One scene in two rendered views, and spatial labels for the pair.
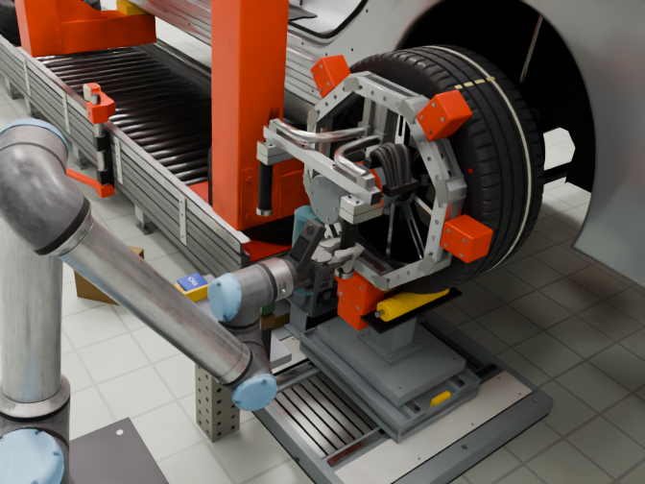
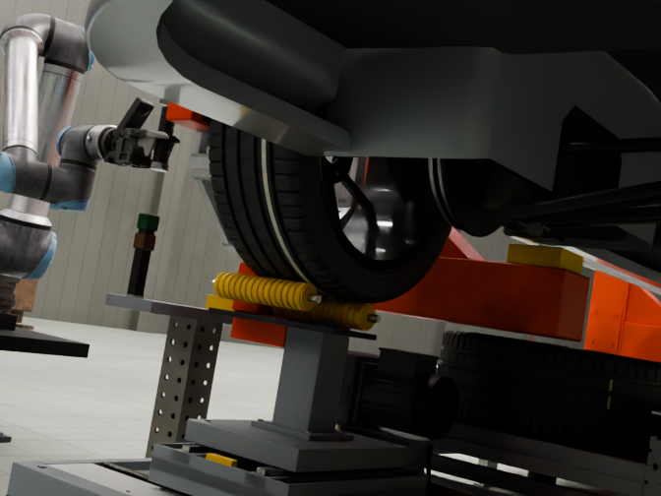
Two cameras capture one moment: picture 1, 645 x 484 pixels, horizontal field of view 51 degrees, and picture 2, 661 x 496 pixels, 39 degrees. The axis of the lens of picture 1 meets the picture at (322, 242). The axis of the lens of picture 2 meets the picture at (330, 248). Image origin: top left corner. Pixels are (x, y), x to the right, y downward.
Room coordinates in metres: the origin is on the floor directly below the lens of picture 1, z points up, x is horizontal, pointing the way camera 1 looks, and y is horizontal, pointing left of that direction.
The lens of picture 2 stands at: (1.30, -2.21, 0.47)
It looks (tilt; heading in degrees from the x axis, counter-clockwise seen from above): 5 degrees up; 78
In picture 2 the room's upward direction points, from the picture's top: 9 degrees clockwise
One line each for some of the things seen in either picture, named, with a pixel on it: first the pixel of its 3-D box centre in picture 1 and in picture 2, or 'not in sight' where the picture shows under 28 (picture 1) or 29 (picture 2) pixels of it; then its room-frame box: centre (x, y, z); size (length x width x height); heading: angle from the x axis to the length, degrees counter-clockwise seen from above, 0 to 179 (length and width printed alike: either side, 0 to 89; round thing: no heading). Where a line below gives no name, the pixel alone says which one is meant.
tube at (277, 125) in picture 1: (321, 115); not in sight; (1.60, 0.03, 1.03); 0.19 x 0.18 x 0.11; 131
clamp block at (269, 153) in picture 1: (275, 149); not in sight; (1.60, 0.14, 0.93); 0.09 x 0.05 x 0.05; 131
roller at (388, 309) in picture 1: (414, 298); (264, 290); (1.58, -0.28, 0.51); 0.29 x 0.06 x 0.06; 131
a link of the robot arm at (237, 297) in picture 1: (241, 293); (84, 144); (1.14, 0.16, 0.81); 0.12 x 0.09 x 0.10; 131
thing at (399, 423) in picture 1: (387, 363); (294, 477); (1.72, -0.25, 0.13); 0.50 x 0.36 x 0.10; 41
